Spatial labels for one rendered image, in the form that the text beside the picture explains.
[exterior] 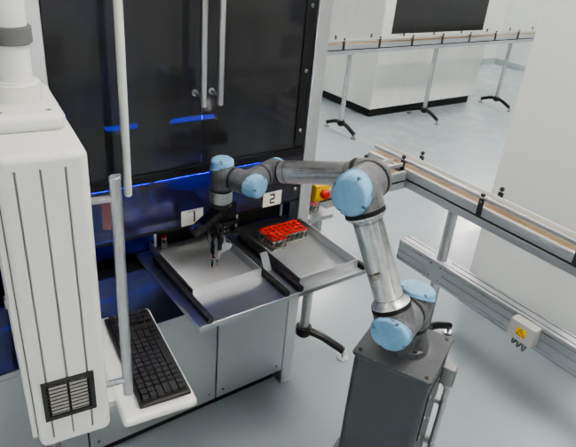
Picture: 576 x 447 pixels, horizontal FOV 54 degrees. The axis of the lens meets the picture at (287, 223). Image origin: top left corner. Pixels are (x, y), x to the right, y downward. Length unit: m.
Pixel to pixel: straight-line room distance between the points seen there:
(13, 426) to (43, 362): 0.88
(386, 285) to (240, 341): 1.03
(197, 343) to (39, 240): 1.26
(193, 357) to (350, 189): 1.16
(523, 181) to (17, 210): 2.59
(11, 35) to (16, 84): 0.10
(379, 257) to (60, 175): 0.86
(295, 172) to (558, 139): 1.65
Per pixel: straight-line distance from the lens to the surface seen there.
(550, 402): 3.19
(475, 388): 3.09
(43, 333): 1.35
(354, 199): 1.52
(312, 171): 1.76
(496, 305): 2.76
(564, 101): 3.07
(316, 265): 2.06
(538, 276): 3.32
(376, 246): 1.58
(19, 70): 1.33
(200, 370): 2.48
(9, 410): 2.21
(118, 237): 1.27
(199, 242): 2.15
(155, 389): 1.64
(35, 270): 1.26
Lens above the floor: 1.97
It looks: 28 degrees down
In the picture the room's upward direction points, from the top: 5 degrees clockwise
